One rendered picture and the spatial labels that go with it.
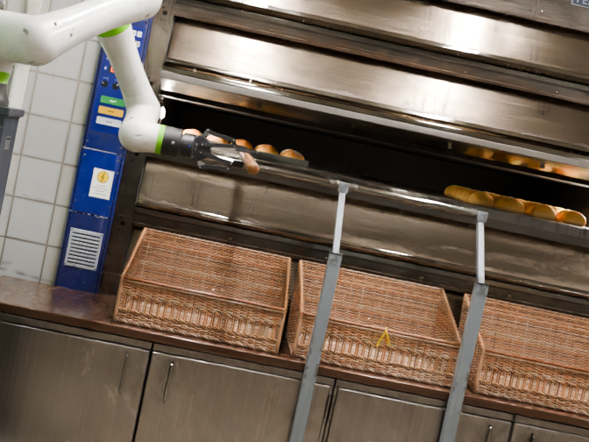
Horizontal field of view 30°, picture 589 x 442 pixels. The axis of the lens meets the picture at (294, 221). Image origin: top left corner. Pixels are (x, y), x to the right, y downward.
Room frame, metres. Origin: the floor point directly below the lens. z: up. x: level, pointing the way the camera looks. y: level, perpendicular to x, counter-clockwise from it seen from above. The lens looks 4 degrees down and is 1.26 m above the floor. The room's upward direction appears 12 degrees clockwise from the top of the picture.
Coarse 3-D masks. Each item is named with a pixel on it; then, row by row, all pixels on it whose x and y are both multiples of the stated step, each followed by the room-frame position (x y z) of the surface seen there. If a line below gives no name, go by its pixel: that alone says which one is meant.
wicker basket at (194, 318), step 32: (160, 256) 3.98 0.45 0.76; (192, 256) 3.99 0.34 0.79; (224, 256) 4.00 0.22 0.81; (256, 256) 4.01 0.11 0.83; (128, 288) 3.53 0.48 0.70; (160, 288) 3.54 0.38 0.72; (192, 288) 3.96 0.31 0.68; (224, 288) 3.97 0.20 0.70; (288, 288) 3.74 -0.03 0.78; (128, 320) 3.53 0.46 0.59; (160, 320) 3.54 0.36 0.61; (192, 320) 3.54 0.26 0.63; (224, 320) 3.93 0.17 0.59; (256, 320) 3.55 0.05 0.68
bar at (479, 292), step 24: (240, 168) 3.68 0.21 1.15; (264, 168) 3.67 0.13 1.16; (360, 192) 3.70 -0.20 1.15; (384, 192) 3.70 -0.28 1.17; (336, 216) 3.63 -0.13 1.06; (480, 216) 3.71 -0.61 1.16; (336, 240) 3.53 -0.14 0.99; (480, 240) 3.65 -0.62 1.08; (336, 264) 3.46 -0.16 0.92; (480, 264) 3.57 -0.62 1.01; (480, 288) 3.49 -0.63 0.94; (480, 312) 3.49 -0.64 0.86; (312, 336) 3.46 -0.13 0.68; (312, 360) 3.46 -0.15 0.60; (312, 384) 3.47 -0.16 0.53; (456, 384) 3.49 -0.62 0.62; (456, 408) 3.49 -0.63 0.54
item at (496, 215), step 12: (228, 156) 4.04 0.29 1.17; (240, 156) 4.04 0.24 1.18; (288, 168) 4.05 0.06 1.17; (300, 168) 4.06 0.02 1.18; (348, 180) 4.07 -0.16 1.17; (396, 192) 4.08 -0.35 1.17; (408, 192) 4.08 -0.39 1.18; (456, 204) 4.09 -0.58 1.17; (468, 204) 4.09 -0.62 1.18; (492, 216) 4.10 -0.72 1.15; (504, 216) 4.10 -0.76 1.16; (516, 216) 4.11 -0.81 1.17; (540, 228) 4.11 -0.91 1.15; (552, 228) 4.11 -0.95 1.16; (564, 228) 4.12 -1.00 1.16; (576, 228) 4.12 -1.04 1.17
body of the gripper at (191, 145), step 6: (186, 132) 3.42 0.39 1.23; (186, 138) 3.40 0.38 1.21; (192, 138) 3.40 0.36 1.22; (198, 138) 3.42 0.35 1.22; (204, 138) 3.42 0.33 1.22; (186, 144) 3.39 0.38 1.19; (192, 144) 3.40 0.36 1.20; (198, 144) 3.42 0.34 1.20; (186, 150) 3.40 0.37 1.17; (192, 150) 3.40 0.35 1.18; (198, 150) 3.42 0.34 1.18; (204, 150) 3.42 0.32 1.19; (186, 156) 3.42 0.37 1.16; (192, 156) 3.42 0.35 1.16; (198, 156) 3.42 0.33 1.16; (204, 156) 3.42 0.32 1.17
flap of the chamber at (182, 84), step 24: (168, 72) 3.88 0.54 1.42; (216, 96) 4.00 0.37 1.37; (240, 96) 3.93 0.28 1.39; (264, 96) 3.90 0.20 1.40; (312, 120) 4.08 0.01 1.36; (336, 120) 4.00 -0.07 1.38; (360, 120) 3.92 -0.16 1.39; (384, 120) 3.92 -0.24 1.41; (432, 144) 4.07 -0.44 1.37; (456, 144) 4.00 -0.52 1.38; (480, 144) 3.94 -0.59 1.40; (504, 144) 3.96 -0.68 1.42; (552, 168) 4.08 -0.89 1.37; (576, 168) 4.00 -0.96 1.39
